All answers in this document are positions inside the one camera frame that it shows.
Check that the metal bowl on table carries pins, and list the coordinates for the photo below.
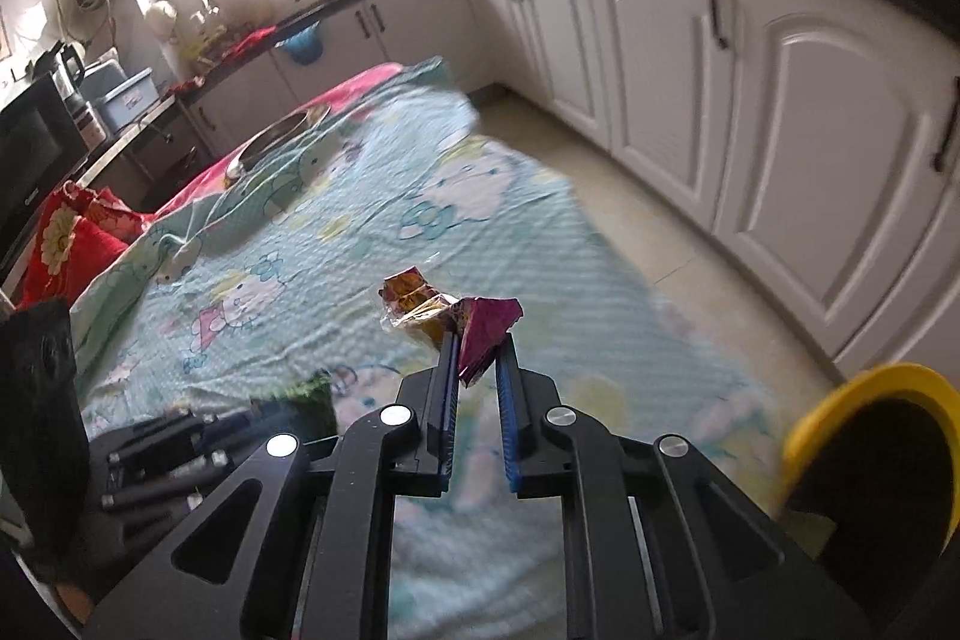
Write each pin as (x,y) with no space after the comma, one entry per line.
(282,131)

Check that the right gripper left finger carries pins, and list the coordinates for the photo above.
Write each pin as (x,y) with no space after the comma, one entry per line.
(296,543)

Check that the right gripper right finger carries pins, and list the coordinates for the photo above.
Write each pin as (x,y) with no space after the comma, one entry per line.
(658,543)

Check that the yellow pink snack wrapper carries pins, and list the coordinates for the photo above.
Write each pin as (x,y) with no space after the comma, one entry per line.
(417,307)

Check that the light blue cartoon bedsheet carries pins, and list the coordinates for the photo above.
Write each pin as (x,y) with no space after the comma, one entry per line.
(273,285)

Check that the blue hanging basket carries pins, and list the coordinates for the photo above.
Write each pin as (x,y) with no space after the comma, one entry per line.
(304,47)

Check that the red floral cloth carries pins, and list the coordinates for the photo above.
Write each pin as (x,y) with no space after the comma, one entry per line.
(81,232)

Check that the white base cabinets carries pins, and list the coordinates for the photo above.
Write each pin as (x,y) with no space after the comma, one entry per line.
(815,140)

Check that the yellow rimmed trash bin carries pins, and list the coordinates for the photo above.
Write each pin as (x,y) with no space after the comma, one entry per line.
(880,453)

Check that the blue plastic storage box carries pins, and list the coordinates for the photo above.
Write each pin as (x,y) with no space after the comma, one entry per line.
(125,103)

